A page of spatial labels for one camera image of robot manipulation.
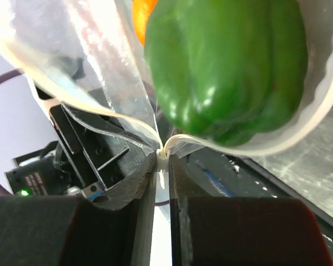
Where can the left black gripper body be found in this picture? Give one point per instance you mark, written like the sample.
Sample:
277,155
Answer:
93,157

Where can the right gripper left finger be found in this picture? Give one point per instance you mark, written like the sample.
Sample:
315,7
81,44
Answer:
115,229

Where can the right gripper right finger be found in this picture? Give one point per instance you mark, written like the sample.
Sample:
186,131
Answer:
208,230

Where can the clear zip top bag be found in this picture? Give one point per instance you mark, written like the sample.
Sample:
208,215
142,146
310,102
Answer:
86,54

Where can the orange tangerine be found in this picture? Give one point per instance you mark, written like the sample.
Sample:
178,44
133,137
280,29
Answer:
141,11

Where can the green bell pepper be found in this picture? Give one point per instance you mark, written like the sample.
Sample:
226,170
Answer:
227,70

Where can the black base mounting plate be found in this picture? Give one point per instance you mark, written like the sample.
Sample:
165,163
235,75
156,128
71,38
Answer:
229,176

